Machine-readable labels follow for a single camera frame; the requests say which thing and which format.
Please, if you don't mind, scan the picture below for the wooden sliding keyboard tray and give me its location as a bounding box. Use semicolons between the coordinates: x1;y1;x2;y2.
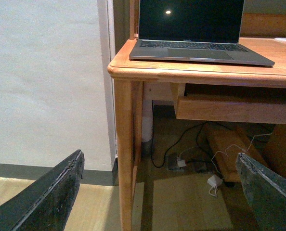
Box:
174;94;286;124

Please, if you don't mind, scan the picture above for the grey open laptop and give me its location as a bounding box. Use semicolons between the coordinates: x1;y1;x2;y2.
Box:
129;0;274;66

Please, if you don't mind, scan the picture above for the white power adapter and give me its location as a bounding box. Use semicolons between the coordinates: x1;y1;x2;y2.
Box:
207;175;223;188

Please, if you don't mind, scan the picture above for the wooden desk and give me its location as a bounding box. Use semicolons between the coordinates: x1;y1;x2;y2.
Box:
108;0;286;231

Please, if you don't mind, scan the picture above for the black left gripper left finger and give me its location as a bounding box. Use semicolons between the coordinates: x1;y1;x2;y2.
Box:
0;150;84;231

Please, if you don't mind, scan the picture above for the power strip on floor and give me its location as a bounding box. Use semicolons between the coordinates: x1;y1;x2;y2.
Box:
167;153;186;171

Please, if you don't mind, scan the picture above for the white thin cable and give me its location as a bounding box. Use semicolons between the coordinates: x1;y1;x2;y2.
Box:
208;132;273;198

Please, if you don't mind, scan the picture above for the black cable on floor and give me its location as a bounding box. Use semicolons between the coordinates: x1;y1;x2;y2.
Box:
150;121;221;168

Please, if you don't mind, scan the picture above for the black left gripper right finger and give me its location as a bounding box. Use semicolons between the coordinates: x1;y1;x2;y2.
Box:
235;153;286;231

